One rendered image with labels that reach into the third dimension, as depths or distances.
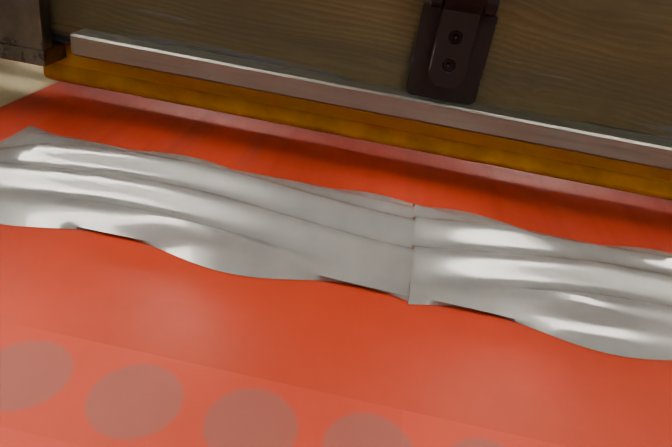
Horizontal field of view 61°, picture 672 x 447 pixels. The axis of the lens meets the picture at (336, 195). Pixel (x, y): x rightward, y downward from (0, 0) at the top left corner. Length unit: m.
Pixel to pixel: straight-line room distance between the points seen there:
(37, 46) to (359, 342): 0.21
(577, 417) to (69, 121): 0.25
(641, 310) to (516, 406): 0.07
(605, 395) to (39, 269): 0.17
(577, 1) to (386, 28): 0.08
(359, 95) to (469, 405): 0.15
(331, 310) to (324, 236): 0.03
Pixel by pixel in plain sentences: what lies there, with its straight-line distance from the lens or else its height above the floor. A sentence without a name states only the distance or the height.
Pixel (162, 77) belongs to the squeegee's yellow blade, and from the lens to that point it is 0.31.
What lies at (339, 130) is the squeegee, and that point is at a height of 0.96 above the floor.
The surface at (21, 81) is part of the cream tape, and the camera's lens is 0.36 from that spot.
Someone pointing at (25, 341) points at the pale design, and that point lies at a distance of 0.18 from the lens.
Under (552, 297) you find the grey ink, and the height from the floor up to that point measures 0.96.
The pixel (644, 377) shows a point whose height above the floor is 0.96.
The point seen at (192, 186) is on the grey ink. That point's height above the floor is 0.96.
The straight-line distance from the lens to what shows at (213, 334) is 0.17.
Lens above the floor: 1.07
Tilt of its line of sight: 28 degrees down
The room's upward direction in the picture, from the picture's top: 10 degrees clockwise
